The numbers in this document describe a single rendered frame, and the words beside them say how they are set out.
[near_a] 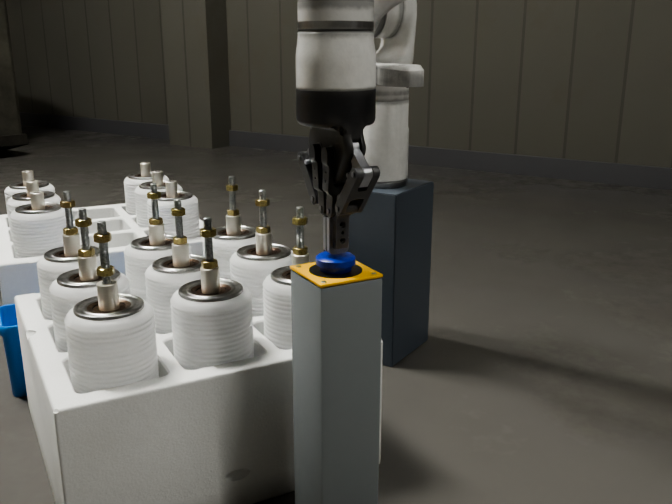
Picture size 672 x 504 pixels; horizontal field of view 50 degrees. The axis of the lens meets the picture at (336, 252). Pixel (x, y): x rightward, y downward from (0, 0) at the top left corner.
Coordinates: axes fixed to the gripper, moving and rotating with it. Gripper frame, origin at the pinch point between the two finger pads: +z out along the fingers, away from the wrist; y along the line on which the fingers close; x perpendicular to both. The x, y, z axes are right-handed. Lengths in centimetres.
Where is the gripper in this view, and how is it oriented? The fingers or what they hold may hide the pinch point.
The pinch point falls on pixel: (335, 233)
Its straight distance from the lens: 72.1
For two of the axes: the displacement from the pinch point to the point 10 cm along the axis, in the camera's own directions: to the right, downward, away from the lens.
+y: 4.8, 2.5, -8.4
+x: 8.8, -1.3, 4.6
